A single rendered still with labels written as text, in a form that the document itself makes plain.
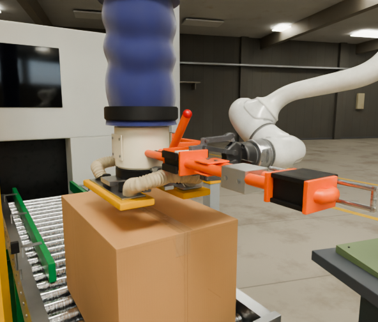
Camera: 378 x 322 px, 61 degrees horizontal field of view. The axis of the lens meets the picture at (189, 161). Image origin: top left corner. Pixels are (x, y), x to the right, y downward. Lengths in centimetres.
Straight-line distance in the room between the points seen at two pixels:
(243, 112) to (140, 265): 55
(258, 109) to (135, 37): 42
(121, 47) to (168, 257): 58
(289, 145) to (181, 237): 40
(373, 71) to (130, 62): 66
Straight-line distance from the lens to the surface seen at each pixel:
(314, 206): 51
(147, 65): 93
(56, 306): 145
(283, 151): 95
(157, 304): 96
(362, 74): 104
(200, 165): 70
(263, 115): 103
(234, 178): 62
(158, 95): 92
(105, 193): 95
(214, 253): 101
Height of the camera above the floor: 129
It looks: 9 degrees down
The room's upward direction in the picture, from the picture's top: straight up
